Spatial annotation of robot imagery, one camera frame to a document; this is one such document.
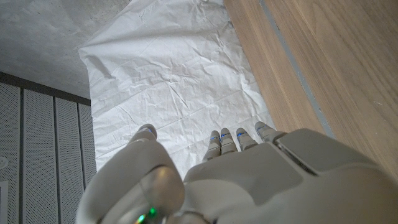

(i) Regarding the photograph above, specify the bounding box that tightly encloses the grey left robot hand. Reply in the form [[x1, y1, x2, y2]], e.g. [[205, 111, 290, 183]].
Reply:
[[74, 121, 398, 224]]

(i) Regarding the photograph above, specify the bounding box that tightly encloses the white backdrop sheet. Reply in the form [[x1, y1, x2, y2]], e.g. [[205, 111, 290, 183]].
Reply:
[[77, 0, 276, 181]]

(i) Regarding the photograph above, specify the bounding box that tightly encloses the grey tape outline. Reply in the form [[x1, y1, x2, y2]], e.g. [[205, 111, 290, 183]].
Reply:
[[259, 0, 336, 139]]

